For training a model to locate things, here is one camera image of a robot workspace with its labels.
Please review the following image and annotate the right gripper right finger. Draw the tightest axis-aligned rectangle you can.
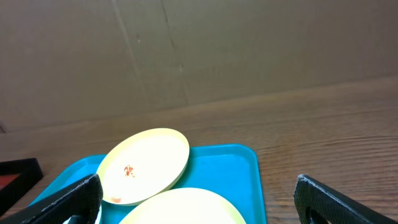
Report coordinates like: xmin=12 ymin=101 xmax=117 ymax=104
xmin=294 ymin=174 xmax=397 ymax=224

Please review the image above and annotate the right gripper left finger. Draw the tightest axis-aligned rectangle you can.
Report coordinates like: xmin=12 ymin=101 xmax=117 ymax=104
xmin=1 ymin=174 xmax=103 ymax=224

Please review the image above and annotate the green plate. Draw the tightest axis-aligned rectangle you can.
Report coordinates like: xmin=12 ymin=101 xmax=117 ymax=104
xmin=121 ymin=187 xmax=246 ymax=224
xmin=96 ymin=128 xmax=190 ymax=206

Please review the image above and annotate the light blue plate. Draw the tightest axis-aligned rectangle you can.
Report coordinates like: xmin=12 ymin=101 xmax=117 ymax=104
xmin=63 ymin=205 xmax=102 ymax=224

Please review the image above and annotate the black tray with red liquid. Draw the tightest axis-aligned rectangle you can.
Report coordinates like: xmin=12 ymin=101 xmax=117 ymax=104
xmin=1 ymin=158 xmax=44 ymax=216

